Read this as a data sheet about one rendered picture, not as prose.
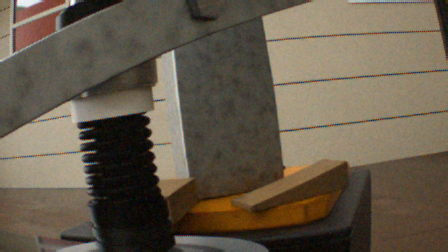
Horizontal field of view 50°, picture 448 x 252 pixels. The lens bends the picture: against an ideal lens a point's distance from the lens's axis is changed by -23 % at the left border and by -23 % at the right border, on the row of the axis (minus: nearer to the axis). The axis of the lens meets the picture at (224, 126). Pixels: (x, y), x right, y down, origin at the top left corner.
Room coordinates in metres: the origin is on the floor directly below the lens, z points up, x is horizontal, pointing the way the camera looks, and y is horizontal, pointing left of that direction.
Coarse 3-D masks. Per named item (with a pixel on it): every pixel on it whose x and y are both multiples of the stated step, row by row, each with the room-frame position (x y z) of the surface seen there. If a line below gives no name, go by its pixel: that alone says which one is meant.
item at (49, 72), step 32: (128, 0) 0.39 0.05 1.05; (160, 0) 0.40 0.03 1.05; (192, 0) 0.41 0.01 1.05; (224, 0) 0.42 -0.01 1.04; (256, 0) 0.45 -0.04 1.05; (288, 0) 0.47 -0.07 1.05; (64, 32) 0.36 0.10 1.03; (96, 32) 0.37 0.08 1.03; (128, 32) 0.39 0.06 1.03; (160, 32) 0.40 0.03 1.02; (192, 32) 0.41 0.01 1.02; (0, 64) 0.32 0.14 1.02; (32, 64) 0.34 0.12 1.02; (64, 64) 0.36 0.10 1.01; (96, 64) 0.37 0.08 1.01; (128, 64) 0.38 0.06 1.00; (0, 96) 0.32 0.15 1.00; (32, 96) 0.34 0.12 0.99; (64, 96) 0.35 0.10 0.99; (0, 128) 0.32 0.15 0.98
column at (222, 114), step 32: (224, 32) 1.18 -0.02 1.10; (256, 32) 1.19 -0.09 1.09; (192, 64) 1.16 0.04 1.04; (224, 64) 1.17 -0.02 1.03; (256, 64) 1.19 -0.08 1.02; (192, 96) 1.16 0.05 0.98; (224, 96) 1.17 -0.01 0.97; (256, 96) 1.19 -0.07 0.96; (192, 128) 1.16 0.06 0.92; (224, 128) 1.17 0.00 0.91; (256, 128) 1.18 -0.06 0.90; (192, 160) 1.16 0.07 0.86; (224, 160) 1.17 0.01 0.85; (256, 160) 1.18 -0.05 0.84; (224, 192) 1.17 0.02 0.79
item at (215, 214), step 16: (336, 192) 1.12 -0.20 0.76; (192, 208) 1.08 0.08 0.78; (208, 208) 1.06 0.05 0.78; (224, 208) 1.04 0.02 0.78; (240, 208) 1.02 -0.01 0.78; (272, 208) 0.99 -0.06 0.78; (288, 208) 0.98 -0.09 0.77; (304, 208) 0.97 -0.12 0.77; (320, 208) 0.98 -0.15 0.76; (176, 224) 1.04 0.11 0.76; (192, 224) 1.03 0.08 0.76; (208, 224) 1.02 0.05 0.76; (224, 224) 1.01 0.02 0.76; (240, 224) 1.01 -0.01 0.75; (256, 224) 1.00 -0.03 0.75; (272, 224) 0.99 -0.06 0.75; (288, 224) 0.98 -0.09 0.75; (304, 224) 0.97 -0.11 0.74
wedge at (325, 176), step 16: (320, 160) 1.13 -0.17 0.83; (288, 176) 1.10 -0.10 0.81; (304, 176) 1.05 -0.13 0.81; (320, 176) 1.02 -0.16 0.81; (336, 176) 1.03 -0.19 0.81; (256, 192) 1.06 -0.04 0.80; (272, 192) 1.02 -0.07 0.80; (288, 192) 1.00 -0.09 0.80; (304, 192) 1.01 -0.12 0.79; (320, 192) 1.02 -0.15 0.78; (256, 208) 0.98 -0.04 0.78
